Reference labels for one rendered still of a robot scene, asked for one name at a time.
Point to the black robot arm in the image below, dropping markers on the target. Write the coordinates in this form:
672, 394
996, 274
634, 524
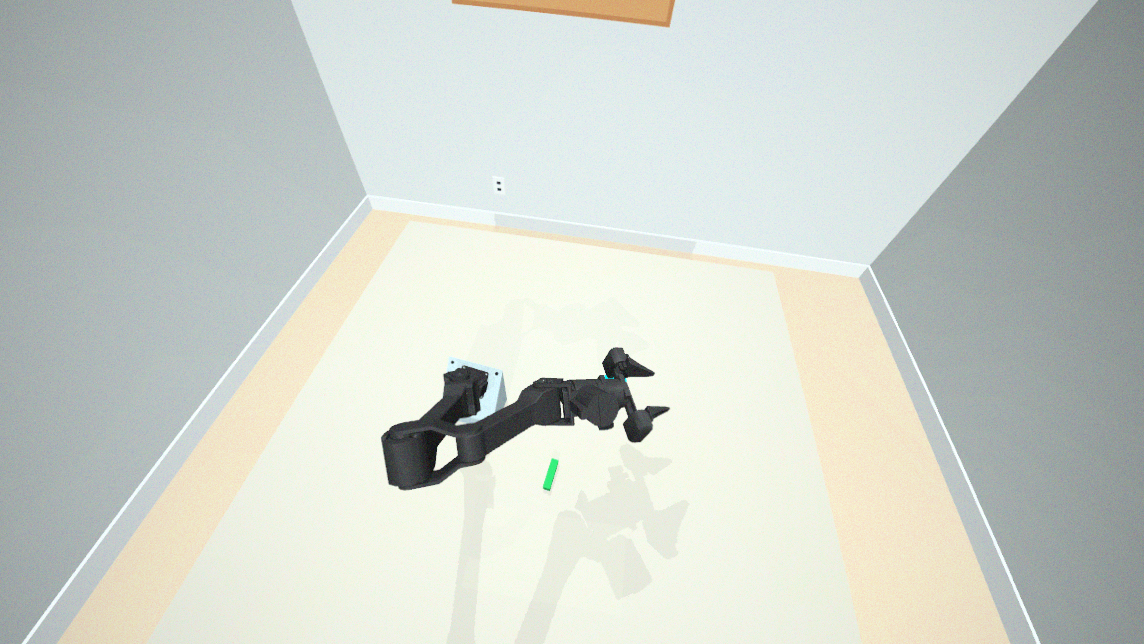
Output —
410, 448

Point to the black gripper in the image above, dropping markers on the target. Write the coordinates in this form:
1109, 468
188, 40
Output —
619, 366

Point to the green rectangular post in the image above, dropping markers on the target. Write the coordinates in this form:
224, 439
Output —
550, 474

